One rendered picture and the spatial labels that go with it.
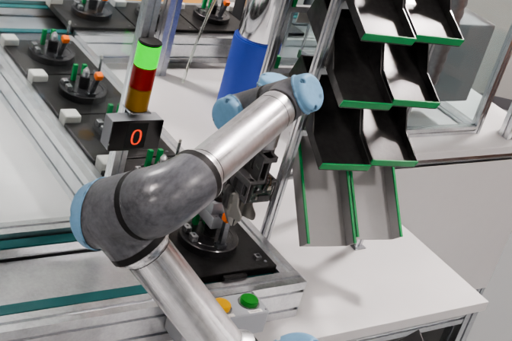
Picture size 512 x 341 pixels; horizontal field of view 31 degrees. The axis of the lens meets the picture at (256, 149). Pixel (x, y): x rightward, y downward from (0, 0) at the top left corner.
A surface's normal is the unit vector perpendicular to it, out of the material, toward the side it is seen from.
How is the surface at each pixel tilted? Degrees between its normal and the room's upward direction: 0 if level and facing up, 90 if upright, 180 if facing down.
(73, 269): 0
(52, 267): 0
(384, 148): 25
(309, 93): 51
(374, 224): 45
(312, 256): 0
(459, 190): 90
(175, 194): 58
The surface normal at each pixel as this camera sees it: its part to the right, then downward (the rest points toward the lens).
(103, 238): -0.35, 0.64
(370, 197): 0.43, -0.25
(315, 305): 0.25, -0.87
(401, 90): 0.38, -0.57
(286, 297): 0.52, 0.50
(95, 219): -0.59, 0.24
